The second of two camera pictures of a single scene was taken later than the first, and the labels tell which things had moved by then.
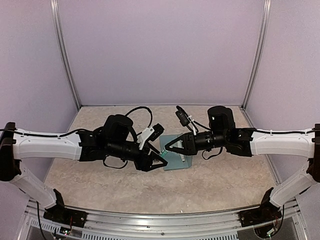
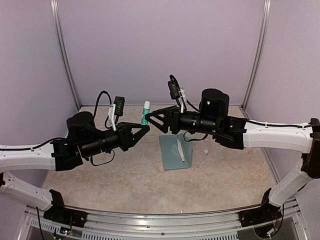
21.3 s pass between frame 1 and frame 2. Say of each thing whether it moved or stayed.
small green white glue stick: moved
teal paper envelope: stayed
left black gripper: moved
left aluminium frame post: stayed
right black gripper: moved
